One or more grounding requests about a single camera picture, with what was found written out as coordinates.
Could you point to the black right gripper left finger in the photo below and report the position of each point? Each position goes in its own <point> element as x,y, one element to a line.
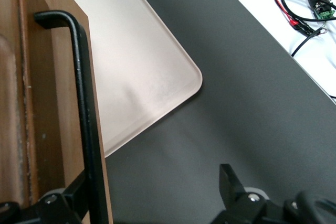
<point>68,205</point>

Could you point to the wooden drawer with trim strip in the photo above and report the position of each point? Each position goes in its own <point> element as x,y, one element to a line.
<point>47,90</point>

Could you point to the beige plastic tray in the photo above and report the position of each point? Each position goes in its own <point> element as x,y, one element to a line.
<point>131,51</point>

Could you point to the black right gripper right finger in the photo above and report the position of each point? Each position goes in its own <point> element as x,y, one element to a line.
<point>236,190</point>

